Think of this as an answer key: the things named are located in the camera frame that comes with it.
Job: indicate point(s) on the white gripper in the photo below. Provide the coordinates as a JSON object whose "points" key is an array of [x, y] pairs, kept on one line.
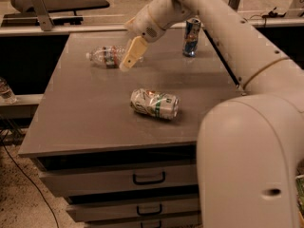
{"points": [[146, 25]]}

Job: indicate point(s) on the clear plastic water bottle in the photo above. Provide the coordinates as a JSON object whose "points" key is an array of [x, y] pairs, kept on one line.
{"points": [[106, 56]]}

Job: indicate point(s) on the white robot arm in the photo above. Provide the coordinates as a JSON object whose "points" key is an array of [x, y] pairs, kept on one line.
{"points": [[249, 147]]}

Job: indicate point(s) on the blue energy drink can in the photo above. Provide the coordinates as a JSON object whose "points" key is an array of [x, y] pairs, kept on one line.
{"points": [[191, 37]]}

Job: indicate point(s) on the white green soda can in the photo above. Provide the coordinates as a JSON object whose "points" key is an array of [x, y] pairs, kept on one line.
{"points": [[154, 103]]}

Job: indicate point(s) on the dark bench behind glass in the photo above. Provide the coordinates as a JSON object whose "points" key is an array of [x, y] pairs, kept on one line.
{"points": [[61, 5]]}

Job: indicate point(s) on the grey drawer cabinet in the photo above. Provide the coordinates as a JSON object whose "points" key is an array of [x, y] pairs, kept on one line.
{"points": [[85, 119]]}

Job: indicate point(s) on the top grey drawer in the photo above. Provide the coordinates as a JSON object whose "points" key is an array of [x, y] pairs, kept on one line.
{"points": [[117, 178]]}

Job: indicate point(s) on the grey drawer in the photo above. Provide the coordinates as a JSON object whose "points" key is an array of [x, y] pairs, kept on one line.
{"points": [[169, 221], [117, 178], [126, 209]]}

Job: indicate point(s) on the middle grey drawer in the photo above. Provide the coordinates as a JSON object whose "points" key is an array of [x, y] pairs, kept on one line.
{"points": [[126, 209]]}

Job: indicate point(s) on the bottom grey drawer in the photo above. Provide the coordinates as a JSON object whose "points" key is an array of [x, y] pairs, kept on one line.
{"points": [[169, 221]]}

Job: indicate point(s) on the left metal bracket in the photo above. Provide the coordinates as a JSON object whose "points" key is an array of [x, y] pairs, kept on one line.
{"points": [[44, 20]]}

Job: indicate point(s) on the black top drawer handle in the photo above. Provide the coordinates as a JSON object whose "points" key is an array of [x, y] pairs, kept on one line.
{"points": [[149, 179]]}

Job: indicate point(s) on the black drawer handle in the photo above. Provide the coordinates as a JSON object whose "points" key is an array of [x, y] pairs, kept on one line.
{"points": [[149, 179], [145, 211], [151, 224]]}

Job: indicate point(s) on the water bottle on left rail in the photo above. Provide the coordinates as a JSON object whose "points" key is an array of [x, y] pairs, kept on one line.
{"points": [[6, 92]]}

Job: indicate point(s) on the black middle drawer handle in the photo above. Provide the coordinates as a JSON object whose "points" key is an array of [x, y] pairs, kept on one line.
{"points": [[145, 211]]}

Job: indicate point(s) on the black bottom drawer handle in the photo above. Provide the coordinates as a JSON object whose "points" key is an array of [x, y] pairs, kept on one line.
{"points": [[151, 224]]}

